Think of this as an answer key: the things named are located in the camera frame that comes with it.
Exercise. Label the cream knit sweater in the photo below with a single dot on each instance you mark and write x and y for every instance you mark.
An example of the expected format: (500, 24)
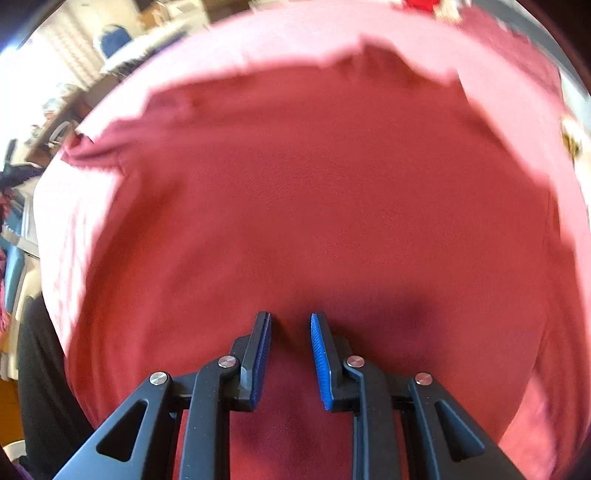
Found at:
(583, 159)

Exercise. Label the cream plush toy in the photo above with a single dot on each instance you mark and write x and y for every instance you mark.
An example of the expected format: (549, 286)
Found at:
(450, 10)

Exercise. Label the bright red garment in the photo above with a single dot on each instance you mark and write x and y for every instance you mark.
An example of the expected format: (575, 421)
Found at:
(420, 3)

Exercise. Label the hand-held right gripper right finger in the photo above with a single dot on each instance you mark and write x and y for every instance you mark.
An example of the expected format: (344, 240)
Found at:
(321, 364)

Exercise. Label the person's dark clothing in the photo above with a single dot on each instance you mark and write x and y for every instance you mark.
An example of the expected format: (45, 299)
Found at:
(41, 392)

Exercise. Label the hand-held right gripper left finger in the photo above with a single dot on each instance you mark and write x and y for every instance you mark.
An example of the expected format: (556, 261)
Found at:
(263, 360)

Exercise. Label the small yellow item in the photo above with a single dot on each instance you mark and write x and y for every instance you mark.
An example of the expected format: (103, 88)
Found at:
(570, 138)

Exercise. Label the dark red garment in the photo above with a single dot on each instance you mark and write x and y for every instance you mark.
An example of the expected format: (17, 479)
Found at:
(300, 207)

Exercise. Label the white lace curtain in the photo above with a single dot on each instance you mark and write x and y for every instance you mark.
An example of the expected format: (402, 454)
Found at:
(74, 55)

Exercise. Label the pink bed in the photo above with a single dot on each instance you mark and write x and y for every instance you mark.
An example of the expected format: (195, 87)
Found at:
(277, 37)

